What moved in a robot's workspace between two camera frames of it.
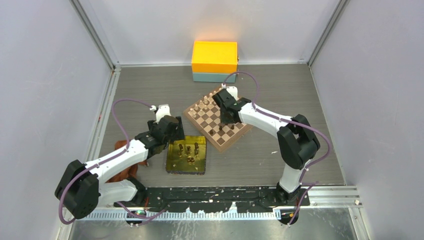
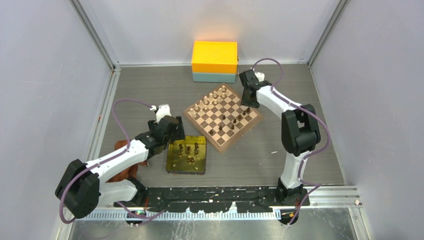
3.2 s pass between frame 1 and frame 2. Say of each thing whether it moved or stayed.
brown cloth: stayed
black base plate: stayed
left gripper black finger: stayed
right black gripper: moved
